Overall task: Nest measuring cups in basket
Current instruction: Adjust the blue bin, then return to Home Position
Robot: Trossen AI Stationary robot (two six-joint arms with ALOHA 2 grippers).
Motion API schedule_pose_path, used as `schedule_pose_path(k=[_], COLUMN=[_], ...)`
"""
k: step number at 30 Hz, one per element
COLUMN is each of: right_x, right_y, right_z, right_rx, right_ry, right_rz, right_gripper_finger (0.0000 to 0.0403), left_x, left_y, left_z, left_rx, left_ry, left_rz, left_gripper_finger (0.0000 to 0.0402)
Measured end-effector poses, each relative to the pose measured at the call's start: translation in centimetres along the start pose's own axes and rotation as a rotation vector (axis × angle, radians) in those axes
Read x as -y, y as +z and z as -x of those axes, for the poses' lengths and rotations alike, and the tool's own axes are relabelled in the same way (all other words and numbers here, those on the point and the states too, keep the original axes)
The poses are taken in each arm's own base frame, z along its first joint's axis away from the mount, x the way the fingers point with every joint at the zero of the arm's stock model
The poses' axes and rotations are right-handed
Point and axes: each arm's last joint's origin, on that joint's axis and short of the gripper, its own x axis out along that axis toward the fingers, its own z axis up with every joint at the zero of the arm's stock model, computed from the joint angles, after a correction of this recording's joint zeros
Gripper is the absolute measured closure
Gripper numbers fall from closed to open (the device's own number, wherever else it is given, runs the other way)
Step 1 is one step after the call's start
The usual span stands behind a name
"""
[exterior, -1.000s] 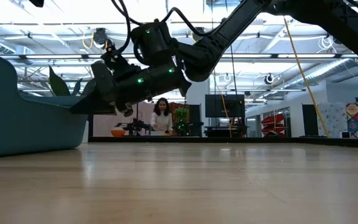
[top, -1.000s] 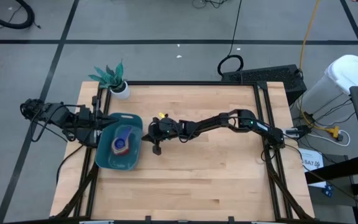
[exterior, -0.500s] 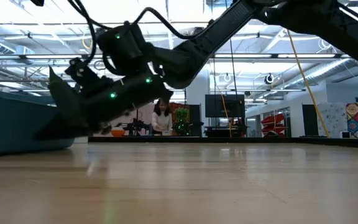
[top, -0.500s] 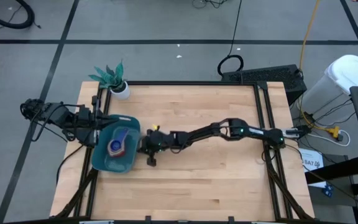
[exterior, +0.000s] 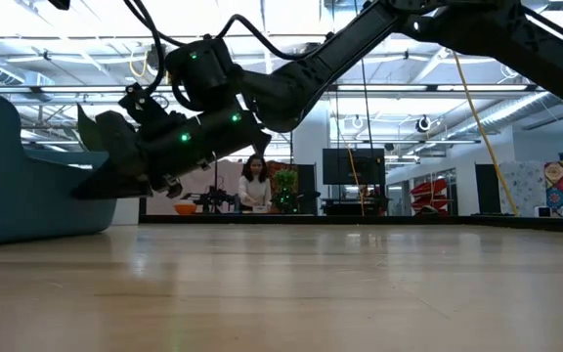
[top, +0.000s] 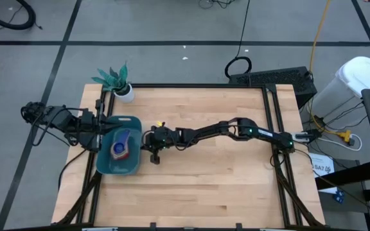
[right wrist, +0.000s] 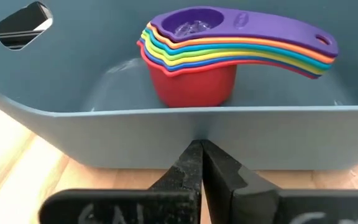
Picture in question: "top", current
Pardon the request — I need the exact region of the artificial plant in white pot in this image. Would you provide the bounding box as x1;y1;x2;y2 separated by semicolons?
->
91;62;135;104

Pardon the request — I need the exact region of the dark blue measuring cup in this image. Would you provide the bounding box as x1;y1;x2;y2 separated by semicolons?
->
112;128;132;155

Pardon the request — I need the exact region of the yellow power plug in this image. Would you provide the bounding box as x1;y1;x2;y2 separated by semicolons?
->
332;129;353;144

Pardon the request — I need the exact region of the black hanging cable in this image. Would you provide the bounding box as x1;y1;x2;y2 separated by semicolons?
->
224;0;252;80

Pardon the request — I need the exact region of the small blue object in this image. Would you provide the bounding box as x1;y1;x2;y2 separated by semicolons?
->
333;189;346;204

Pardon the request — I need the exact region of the teal plastic basket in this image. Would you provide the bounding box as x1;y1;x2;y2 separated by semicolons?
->
95;115;143;176

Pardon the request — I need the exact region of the thick black hose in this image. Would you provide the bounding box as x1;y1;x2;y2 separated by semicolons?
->
0;0;37;31

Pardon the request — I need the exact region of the black aluminium table frame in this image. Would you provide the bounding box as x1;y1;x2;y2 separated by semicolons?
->
56;83;326;229

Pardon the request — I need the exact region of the red measuring cup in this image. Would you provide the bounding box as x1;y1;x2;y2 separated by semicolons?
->
109;144;125;161

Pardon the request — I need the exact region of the yellow hanging cable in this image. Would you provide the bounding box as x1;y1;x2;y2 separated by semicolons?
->
307;0;348;137

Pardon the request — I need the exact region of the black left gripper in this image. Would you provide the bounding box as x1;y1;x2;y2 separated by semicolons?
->
77;99;124;152

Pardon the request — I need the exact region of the white paper sheet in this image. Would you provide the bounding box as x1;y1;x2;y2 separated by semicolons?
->
308;152;337;194

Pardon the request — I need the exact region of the black cable bundle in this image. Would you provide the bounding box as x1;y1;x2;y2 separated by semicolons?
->
198;0;237;10

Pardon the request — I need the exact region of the black cable under table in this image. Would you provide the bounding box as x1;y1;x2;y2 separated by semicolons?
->
58;149;89;191

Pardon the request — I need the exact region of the white cable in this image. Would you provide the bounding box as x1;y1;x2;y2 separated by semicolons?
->
319;133;363;151

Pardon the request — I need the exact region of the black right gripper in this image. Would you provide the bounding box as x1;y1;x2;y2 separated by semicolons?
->
141;124;182;165

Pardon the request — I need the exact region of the white plastic bin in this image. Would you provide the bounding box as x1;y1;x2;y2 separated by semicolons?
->
310;56;370;120

